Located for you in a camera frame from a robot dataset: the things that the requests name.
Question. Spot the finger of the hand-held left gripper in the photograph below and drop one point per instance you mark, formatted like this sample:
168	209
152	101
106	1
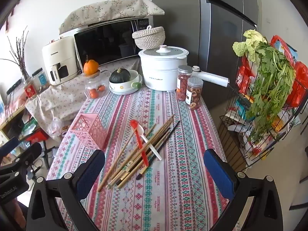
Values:
9	144
24	154

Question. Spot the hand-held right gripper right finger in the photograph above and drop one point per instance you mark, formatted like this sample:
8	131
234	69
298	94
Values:
217	173

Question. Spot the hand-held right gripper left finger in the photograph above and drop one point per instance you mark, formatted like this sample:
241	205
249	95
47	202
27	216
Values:
90	170

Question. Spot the pile of chopsticks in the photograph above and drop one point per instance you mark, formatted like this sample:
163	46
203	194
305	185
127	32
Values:
120	173

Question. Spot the pink plastic basket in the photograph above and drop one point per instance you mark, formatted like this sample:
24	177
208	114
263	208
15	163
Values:
89	127

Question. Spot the red plastic spoon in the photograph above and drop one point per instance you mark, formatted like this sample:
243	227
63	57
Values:
140	144

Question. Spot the white plastic spoon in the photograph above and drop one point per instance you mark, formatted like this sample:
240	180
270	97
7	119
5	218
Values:
154	150

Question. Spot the red plastic crate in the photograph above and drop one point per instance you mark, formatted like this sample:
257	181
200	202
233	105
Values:
36	136

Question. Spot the wooden shelf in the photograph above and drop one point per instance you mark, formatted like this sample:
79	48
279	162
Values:
12	116

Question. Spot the brown woven bin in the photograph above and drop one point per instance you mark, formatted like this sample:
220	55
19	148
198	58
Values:
227	137

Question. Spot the clear plastic bag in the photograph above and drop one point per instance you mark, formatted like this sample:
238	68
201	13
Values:
54	127

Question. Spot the striped patterned tablecloth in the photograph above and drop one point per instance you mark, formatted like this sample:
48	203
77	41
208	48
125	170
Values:
168	185

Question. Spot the red label glass jar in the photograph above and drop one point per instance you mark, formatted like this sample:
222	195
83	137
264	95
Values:
30	91

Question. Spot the beige floral tablecloth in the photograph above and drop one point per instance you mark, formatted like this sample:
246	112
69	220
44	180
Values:
65	96

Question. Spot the blue label glass jar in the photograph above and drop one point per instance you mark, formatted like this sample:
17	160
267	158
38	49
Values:
42	79

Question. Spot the dry twig bundle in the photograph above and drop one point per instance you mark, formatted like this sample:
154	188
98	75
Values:
21	62

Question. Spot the jar of dried fruit rings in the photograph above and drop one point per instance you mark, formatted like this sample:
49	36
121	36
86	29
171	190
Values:
193	93

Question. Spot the glass jar with wooden lid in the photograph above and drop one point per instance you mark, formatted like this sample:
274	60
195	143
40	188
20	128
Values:
96	86

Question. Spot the jar of red dried fruit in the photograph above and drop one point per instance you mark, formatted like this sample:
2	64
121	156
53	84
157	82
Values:
182	84

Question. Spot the dark green squash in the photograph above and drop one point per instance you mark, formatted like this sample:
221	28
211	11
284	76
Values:
119	77

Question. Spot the red snack packet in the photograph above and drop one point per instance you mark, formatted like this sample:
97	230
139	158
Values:
244	77

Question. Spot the white air fryer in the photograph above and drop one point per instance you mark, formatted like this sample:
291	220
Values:
57	53

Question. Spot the leafy green celery bunch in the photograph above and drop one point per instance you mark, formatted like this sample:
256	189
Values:
272	81

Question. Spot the white electric cooking pot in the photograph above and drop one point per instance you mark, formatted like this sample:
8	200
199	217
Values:
158	74

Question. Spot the red plastic bag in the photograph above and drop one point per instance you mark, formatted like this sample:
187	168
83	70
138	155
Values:
300	81

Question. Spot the black microwave oven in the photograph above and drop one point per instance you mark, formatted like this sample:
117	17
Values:
108	41

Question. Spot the grey refrigerator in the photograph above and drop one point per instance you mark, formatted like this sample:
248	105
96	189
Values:
216	41

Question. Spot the woven lidded basket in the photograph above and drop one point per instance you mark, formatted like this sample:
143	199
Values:
149	39

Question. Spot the floral cloth cover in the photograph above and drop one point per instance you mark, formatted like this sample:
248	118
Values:
108	9

